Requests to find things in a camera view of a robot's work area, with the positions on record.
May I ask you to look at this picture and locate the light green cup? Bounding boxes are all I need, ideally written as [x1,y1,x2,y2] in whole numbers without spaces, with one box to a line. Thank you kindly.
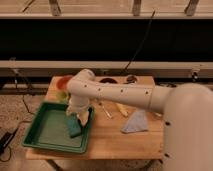
[56,91,70,104]

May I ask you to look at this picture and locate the dark brown bowl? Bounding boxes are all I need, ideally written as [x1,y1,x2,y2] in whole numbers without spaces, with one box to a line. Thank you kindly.
[100,78,117,84]

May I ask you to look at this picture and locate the blue grey cloth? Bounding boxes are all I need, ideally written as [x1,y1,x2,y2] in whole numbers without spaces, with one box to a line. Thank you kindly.
[121,110,148,134]

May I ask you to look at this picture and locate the small glass jar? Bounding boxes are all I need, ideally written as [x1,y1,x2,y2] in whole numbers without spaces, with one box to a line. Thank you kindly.
[126,75,138,84]

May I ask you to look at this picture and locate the green sponge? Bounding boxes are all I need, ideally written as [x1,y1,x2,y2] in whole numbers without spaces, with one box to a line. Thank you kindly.
[67,116,82,138]

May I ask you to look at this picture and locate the orange bowl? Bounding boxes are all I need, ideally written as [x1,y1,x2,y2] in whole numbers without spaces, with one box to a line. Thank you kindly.
[56,75,72,90]

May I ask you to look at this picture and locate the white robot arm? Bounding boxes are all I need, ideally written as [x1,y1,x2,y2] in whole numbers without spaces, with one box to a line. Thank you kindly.
[67,69,213,171]

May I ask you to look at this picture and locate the green plastic tray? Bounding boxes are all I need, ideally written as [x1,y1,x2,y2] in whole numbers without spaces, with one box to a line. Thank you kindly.
[22,102,94,154]

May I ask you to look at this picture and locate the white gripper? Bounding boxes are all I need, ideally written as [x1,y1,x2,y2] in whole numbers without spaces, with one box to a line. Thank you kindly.
[66,105,90,126]

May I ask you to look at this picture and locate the black hanging cable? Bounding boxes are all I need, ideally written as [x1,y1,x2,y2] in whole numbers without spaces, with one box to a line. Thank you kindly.
[119,9,157,76]

